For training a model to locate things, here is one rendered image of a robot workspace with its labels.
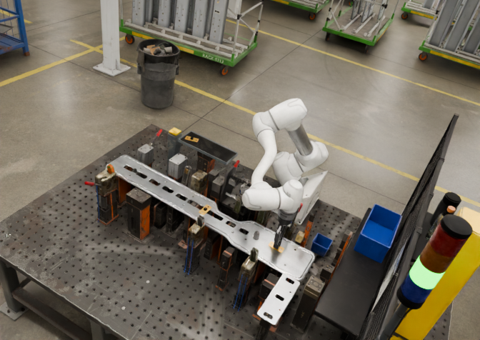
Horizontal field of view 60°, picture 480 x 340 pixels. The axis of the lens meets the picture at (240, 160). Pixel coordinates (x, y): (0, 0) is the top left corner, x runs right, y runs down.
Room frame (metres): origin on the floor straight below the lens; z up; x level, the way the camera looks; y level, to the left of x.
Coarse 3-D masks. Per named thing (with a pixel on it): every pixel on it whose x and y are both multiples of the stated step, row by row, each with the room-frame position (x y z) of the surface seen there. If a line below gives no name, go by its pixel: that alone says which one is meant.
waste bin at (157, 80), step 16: (144, 48) 4.49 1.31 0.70; (160, 48) 4.59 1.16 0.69; (176, 48) 4.67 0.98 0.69; (144, 64) 4.33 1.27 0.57; (160, 64) 4.32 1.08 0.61; (176, 64) 4.49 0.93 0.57; (144, 80) 4.37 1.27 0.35; (160, 80) 4.34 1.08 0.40; (144, 96) 4.38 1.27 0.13; (160, 96) 4.36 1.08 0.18
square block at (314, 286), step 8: (312, 280) 1.34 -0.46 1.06; (320, 280) 1.35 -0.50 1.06; (304, 288) 1.31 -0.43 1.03; (312, 288) 1.29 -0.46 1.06; (320, 288) 1.30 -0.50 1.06; (304, 296) 1.30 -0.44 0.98; (312, 296) 1.28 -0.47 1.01; (304, 304) 1.29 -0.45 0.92; (312, 304) 1.28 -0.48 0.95; (296, 312) 1.30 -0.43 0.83; (304, 312) 1.29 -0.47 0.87; (296, 320) 1.30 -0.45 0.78; (304, 320) 1.28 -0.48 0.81; (296, 328) 1.29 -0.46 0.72; (304, 328) 1.30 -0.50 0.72
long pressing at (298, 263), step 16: (128, 160) 2.06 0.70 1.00; (128, 176) 1.91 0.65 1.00; (160, 176) 1.96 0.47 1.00; (160, 192) 1.82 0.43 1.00; (176, 192) 1.85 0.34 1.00; (192, 192) 1.88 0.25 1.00; (176, 208) 1.72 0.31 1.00; (192, 208) 1.74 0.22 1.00; (208, 224) 1.64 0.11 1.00; (224, 224) 1.66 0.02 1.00; (240, 224) 1.68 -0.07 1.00; (256, 224) 1.71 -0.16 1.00; (240, 240) 1.57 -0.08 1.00; (256, 240) 1.59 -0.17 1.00; (272, 240) 1.61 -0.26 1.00; (288, 240) 1.63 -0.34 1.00; (272, 256) 1.49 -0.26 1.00; (288, 256) 1.51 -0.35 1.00; (304, 256) 1.54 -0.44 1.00; (288, 272) 1.41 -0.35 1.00; (304, 272) 1.43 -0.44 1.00
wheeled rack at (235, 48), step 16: (240, 0) 5.54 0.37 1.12; (240, 16) 5.57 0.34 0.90; (128, 32) 5.99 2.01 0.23; (160, 32) 6.01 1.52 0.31; (176, 32) 6.16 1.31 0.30; (224, 32) 6.61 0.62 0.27; (256, 32) 6.42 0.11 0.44; (192, 48) 5.74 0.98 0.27; (208, 48) 5.75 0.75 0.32; (224, 48) 5.93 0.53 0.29; (240, 48) 5.90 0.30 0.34; (224, 64) 5.62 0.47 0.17
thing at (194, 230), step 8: (192, 232) 1.52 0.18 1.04; (200, 232) 1.55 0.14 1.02; (192, 240) 1.52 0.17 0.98; (200, 240) 1.56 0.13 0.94; (192, 248) 1.51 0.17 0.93; (200, 248) 1.58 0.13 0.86; (192, 256) 1.53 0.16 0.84; (184, 264) 1.54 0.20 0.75; (192, 264) 1.52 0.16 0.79; (192, 272) 1.52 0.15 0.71
